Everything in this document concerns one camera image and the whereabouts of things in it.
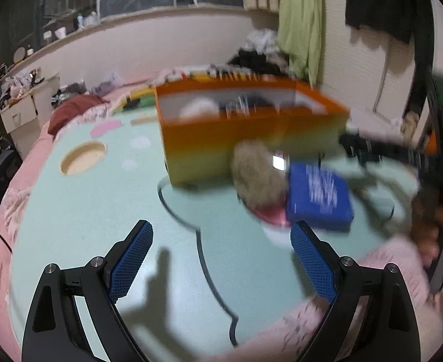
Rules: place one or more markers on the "white cup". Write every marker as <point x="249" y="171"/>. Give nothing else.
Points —
<point x="60" y="34"/>

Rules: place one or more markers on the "white louvered closet door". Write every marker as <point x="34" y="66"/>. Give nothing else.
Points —
<point x="365" y="64"/>

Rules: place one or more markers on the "mint cartoon-print desktop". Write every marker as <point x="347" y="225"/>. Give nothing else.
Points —
<point x="104" y="211"/>

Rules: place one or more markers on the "beige fluffy toy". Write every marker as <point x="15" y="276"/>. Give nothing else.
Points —
<point x="259" y="173"/>

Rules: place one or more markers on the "white clothes pile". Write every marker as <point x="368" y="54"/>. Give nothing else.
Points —
<point x="263" y="39"/>

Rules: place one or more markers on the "light green hanging garment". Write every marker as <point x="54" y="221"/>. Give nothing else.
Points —
<point x="300" y="22"/>

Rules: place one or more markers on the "black hanging garment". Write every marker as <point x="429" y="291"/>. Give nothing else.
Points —
<point x="387" y="0"/>

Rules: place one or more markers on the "pink round disc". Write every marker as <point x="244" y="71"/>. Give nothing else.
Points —
<point x="272" y="217"/>

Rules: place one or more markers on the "person's right hand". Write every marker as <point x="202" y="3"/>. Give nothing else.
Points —
<point x="425" y="230"/>

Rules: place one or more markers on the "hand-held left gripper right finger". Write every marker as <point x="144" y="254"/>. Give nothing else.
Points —
<point x="314" y="260"/>

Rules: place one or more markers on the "black clothes pile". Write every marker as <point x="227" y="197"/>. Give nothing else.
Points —
<point x="255" y="62"/>

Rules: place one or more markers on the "white drawer cabinet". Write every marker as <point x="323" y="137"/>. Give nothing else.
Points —
<point x="29" y="103"/>

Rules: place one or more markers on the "pink fuzzy blanket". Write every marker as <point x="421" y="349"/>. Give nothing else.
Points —
<point x="387" y="256"/>

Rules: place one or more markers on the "white fluffy ball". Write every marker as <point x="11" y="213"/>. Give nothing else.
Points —
<point x="199" y="108"/>

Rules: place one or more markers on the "maroon pillow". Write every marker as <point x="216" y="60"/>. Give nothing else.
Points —
<point x="76" y="115"/>

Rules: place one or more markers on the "orange cardboard box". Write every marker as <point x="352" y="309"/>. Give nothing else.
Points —
<point x="206" y="147"/>

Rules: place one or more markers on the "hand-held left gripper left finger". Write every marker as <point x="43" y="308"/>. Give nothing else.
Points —
<point x="131" y="260"/>

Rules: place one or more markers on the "small round mirror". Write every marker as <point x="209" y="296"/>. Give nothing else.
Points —
<point x="19" y="54"/>

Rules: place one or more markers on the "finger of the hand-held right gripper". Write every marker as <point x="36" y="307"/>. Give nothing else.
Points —
<point x="383" y="151"/>

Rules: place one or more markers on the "blue box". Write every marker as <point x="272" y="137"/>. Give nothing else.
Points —
<point x="317" y="196"/>

